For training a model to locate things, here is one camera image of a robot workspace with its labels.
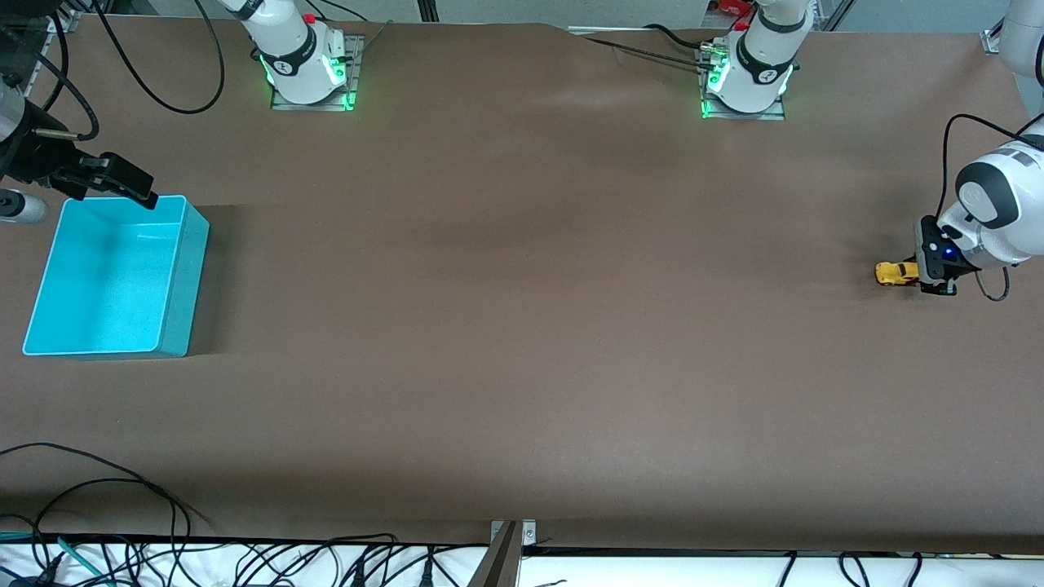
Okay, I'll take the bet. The yellow toy beetle car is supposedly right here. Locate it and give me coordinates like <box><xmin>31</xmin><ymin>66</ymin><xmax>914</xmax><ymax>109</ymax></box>
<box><xmin>875</xmin><ymin>260</ymin><xmax>922</xmax><ymax>287</ymax></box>

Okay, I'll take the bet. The teal plastic bin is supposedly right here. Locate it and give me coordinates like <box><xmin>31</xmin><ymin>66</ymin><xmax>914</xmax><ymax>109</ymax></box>
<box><xmin>22</xmin><ymin>194</ymin><xmax>210</xmax><ymax>359</ymax></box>

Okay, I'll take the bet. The black equipment box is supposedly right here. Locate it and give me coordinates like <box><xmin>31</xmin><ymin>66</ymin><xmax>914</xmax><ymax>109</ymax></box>
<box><xmin>0</xmin><ymin>0</ymin><xmax>58</xmax><ymax>89</ymax></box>

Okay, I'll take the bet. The brown table cover sheet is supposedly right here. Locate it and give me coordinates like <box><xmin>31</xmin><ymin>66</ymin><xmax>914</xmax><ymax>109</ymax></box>
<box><xmin>0</xmin><ymin>15</ymin><xmax>1044</xmax><ymax>557</ymax></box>

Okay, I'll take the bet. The dark diagonal bar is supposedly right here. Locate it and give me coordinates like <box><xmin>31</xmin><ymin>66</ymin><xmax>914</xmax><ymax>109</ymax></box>
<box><xmin>469</xmin><ymin>522</ymin><xmax>521</xmax><ymax>587</ymax></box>

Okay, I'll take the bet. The short black camera cable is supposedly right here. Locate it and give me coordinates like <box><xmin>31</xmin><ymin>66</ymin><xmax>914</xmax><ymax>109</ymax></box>
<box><xmin>975</xmin><ymin>264</ymin><xmax>1012</xmax><ymax>303</ymax></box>

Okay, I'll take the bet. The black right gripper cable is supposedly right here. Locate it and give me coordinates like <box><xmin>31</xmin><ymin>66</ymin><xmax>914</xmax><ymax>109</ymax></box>
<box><xmin>29</xmin><ymin>0</ymin><xmax>100</xmax><ymax>141</ymax></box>

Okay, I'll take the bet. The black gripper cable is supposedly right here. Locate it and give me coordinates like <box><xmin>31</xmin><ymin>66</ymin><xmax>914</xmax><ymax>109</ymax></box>
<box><xmin>942</xmin><ymin>113</ymin><xmax>1030</xmax><ymax>223</ymax></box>
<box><xmin>29</xmin><ymin>0</ymin><xmax>100</xmax><ymax>141</ymax></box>

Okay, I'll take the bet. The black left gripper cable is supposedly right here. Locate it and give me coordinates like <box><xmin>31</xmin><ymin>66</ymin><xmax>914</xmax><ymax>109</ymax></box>
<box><xmin>942</xmin><ymin>113</ymin><xmax>1030</xmax><ymax>223</ymax></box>

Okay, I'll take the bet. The black hanging loop cable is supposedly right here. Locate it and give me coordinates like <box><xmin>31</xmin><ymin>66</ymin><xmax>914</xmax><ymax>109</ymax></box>
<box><xmin>90</xmin><ymin>0</ymin><xmax>229</xmax><ymax>115</ymax></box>

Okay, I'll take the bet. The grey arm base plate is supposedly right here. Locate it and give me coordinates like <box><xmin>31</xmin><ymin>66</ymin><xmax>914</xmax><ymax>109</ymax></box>
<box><xmin>271</xmin><ymin>34</ymin><xmax>365</xmax><ymax>112</ymax></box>
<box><xmin>696</xmin><ymin>45</ymin><xmax>786</xmax><ymax>121</ymax></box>

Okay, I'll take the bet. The long black cable loop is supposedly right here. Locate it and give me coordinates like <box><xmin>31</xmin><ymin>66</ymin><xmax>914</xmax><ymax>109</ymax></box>
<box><xmin>33</xmin><ymin>477</ymin><xmax>193</xmax><ymax>572</ymax></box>
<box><xmin>0</xmin><ymin>442</ymin><xmax>215</xmax><ymax>539</ymax></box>

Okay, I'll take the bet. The curved black base cable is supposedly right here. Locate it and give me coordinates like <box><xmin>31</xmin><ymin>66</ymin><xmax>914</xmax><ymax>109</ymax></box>
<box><xmin>643</xmin><ymin>23</ymin><xmax>712</xmax><ymax>51</ymax></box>

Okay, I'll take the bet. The teal cable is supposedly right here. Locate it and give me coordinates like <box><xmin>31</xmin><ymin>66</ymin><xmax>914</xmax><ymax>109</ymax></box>
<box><xmin>55</xmin><ymin>536</ymin><xmax>111</xmax><ymax>587</ymax></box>

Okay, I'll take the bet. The straight black base cable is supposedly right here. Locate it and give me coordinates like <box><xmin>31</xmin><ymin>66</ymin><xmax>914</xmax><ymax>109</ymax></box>
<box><xmin>583</xmin><ymin>36</ymin><xmax>712</xmax><ymax>72</ymax></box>

